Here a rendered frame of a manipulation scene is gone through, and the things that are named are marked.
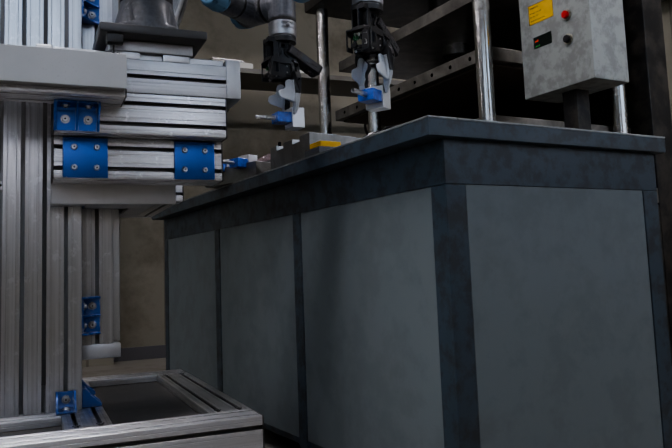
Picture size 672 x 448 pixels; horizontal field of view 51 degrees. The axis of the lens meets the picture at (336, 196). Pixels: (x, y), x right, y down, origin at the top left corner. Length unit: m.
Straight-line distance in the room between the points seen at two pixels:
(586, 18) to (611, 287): 1.00
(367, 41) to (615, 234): 0.72
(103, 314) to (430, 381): 0.78
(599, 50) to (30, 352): 1.80
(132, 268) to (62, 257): 3.07
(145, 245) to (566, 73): 3.14
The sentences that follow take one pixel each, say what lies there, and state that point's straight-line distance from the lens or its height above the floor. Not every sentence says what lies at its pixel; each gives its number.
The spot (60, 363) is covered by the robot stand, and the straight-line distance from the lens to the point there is 1.72.
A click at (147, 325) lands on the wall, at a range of 4.79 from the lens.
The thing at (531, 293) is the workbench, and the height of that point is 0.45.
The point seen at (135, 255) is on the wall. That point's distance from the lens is 4.77.
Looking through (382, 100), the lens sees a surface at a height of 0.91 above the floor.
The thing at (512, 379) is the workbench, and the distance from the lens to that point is 1.49.
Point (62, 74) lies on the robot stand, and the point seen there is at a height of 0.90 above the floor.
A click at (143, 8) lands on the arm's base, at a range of 1.65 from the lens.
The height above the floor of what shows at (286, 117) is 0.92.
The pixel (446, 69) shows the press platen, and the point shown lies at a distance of 2.79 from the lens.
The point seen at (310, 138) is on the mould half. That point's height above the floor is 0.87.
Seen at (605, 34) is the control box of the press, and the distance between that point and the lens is 2.43.
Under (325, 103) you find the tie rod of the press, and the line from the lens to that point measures 3.49.
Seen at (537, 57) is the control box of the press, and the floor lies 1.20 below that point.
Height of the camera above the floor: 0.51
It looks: 6 degrees up
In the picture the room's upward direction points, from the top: 2 degrees counter-clockwise
